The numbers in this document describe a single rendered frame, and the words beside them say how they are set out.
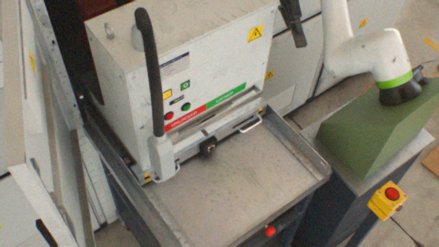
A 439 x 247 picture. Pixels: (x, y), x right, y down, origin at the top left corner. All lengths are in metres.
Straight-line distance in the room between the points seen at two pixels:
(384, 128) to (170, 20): 0.76
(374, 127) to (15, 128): 1.12
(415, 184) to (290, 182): 1.33
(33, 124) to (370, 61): 1.11
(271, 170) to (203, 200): 0.26
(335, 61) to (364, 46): 0.12
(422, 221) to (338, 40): 1.32
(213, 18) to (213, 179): 0.57
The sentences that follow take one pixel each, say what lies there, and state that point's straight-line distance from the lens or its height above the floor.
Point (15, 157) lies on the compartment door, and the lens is 0.78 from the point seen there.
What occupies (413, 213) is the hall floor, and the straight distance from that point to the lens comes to 2.69.
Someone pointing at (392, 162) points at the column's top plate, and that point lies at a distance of 1.85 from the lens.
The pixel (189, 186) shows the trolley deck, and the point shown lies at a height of 0.85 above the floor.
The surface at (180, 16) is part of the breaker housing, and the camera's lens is 1.24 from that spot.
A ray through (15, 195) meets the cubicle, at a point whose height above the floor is 0.67.
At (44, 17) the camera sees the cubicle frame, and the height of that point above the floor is 1.36.
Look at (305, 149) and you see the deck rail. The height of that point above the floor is 0.88.
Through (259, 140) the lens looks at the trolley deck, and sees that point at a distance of 1.64.
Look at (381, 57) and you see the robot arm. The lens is 1.60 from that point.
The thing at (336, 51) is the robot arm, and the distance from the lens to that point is 1.67.
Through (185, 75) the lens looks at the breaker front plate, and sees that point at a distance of 1.24.
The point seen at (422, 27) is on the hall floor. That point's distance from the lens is 3.74.
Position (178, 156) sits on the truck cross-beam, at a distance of 1.50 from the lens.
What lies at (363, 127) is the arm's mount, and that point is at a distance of 1.59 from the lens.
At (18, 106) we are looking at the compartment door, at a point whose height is 1.58.
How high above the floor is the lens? 2.19
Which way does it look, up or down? 54 degrees down
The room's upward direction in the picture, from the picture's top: 4 degrees clockwise
